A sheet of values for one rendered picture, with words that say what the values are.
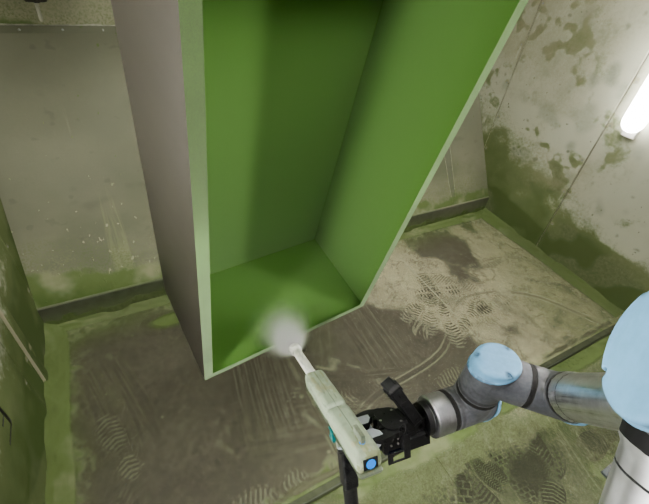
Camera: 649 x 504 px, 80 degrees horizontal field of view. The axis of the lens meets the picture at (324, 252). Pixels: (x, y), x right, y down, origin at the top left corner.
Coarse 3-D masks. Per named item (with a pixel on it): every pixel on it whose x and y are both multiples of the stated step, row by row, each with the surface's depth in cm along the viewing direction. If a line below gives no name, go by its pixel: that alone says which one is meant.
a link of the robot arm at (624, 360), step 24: (624, 312) 31; (648, 312) 29; (624, 336) 30; (648, 336) 28; (624, 360) 29; (648, 360) 27; (624, 384) 28; (648, 384) 26; (624, 408) 27; (648, 408) 25; (624, 432) 29; (648, 432) 26; (624, 456) 28; (648, 456) 32; (624, 480) 27; (648, 480) 26
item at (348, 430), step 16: (304, 368) 98; (320, 384) 87; (320, 400) 83; (336, 400) 81; (336, 416) 76; (352, 416) 75; (336, 432) 74; (352, 432) 71; (352, 448) 67; (368, 448) 67; (352, 464) 69; (352, 480) 78; (352, 496) 79
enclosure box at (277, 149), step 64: (128, 0) 55; (192, 0) 39; (256, 0) 77; (320, 0) 84; (384, 0) 92; (448, 0) 79; (512, 0) 69; (128, 64) 68; (192, 64) 44; (256, 64) 87; (320, 64) 96; (384, 64) 98; (448, 64) 83; (192, 128) 50; (256, 128) 101; (320, 128) 113; (384, 128) 105; (448, 128) 88; (192, 192) 58; (256, 192) 119; (320, 192) 137; (384, 192) 113; (192, 256) 72; (256, 256) 145; (320, 256) 153; (384, 256) 123; (192, 320) 98; (320, 320) 135
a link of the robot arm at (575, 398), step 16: (544, 368) 78; (544, 384) 75; (560, 384) 70; (576, 384) 65; (592, 384) 60; (528, 400) 75; (544, 400) 74; (560, 400) 68; (576, 400) 63; (592, 400) 59; (560, 416) 71; (576, 416) 65; (592, 416) 60; (608, 416) 56
